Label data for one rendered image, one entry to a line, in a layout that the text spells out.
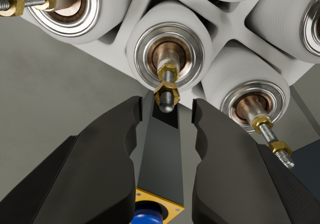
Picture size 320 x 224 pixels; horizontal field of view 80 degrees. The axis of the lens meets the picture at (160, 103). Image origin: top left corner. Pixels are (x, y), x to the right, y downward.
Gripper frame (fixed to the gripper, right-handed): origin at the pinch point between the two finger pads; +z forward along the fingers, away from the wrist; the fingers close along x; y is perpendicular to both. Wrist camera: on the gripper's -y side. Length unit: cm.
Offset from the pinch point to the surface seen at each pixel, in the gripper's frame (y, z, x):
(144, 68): 1.8, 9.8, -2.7
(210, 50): -0.3, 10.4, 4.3
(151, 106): 14.7, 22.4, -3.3
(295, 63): 3.1, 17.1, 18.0
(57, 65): 11.5, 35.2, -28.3
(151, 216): 17.6, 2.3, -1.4
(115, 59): 3.4, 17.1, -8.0
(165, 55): -0.4, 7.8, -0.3
